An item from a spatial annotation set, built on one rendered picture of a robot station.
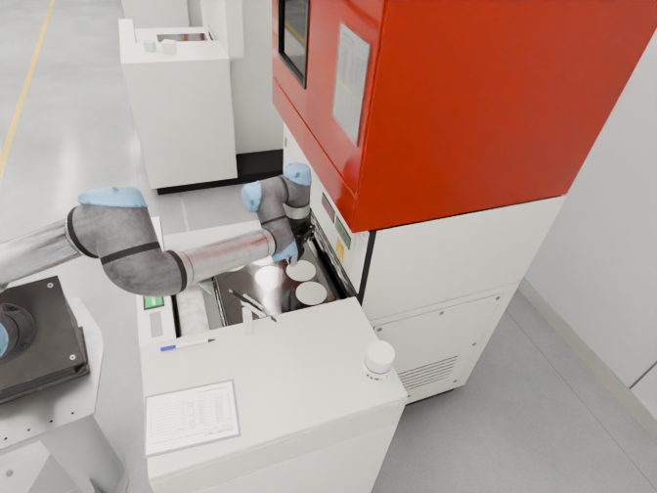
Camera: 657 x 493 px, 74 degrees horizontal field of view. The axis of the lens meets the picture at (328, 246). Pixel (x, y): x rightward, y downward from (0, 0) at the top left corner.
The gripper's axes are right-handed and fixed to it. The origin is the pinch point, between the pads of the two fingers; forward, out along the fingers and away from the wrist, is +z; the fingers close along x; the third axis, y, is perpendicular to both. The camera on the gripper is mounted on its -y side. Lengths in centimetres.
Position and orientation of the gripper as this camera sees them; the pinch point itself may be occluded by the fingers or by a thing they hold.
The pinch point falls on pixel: (290, 264)
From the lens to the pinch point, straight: 140.5
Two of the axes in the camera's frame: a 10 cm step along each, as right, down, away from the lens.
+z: -0.8, 7.4, 6.7
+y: 5.8, -5.1, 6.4
